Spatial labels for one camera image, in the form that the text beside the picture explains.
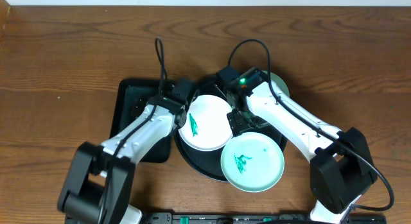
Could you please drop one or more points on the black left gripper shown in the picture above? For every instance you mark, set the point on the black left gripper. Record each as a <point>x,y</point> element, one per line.
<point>183,118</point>

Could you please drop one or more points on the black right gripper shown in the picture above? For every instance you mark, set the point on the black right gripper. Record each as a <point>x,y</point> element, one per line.
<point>239,124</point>

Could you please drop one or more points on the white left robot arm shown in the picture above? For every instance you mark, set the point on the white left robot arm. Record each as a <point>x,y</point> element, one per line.
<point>98,184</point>

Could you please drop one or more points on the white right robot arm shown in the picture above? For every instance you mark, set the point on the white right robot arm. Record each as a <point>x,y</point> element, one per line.
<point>341,166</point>

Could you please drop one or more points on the black round tray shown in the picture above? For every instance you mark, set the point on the black round tray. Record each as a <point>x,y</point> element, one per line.
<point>208,162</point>

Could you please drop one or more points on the black rectangular tray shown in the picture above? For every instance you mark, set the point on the black rectangular tray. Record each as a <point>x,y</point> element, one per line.
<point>133,93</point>

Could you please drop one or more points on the white plate with green stain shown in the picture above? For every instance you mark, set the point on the white plate with green stain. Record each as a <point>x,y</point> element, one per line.
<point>207,127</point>

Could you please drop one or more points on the mint plate with green stain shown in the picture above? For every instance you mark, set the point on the mint plate with green stain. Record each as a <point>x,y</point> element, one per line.
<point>252,162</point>

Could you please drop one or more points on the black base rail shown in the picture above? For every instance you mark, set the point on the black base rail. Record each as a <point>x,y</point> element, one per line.
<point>168,218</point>

